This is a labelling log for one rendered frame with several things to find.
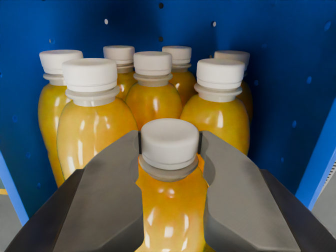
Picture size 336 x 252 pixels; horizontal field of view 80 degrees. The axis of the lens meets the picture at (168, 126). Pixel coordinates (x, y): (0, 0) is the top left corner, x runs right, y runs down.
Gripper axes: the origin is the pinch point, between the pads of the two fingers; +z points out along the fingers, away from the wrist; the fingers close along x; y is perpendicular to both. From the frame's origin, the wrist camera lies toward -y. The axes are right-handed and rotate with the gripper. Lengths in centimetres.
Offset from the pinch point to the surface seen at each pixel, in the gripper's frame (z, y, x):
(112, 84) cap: 3.7, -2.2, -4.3
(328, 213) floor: 115, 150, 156
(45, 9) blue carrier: 13.7, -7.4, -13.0
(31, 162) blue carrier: 6.5, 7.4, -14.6
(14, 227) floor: 115, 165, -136
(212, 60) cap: 6.5, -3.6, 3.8
